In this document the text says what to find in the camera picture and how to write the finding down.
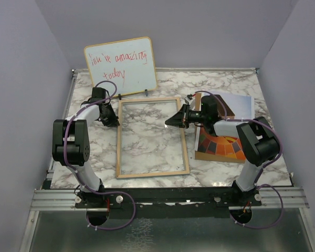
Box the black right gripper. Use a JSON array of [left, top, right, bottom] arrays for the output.
[[165, 103, 207, 129]]

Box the wooden picture frame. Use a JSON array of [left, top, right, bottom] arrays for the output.
[[116, 97, 190, 179]]

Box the colourful balloon photo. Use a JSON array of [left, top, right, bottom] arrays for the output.
[[194, 90, 253, 161]]

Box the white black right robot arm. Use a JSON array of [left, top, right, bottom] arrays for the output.
[[165, 92, 283, 205]]

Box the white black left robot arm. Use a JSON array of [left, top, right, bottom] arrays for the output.
[[52, 87, 120, 207]]

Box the yellow framed whiteboard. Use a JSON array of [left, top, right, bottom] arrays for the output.
[[84, 37, 157, 96]]

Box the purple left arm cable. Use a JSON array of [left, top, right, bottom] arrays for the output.
[[62, 80, 137, 232]]

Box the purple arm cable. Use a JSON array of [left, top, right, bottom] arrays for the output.
[[195, 91, 285, 229], [62, 80, 137, 232]]

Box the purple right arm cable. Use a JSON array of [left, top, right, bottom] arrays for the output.
[[195, 91, 285, 229]]

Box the aluminium table edge rail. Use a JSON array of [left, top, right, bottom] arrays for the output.
[[45, 69, 78, 181]]

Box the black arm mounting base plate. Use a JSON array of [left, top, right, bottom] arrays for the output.
[[75, 186, 261, 219]]

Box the front aluminium rail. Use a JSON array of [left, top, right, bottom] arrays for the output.
[[30, 187, 309, 212]]

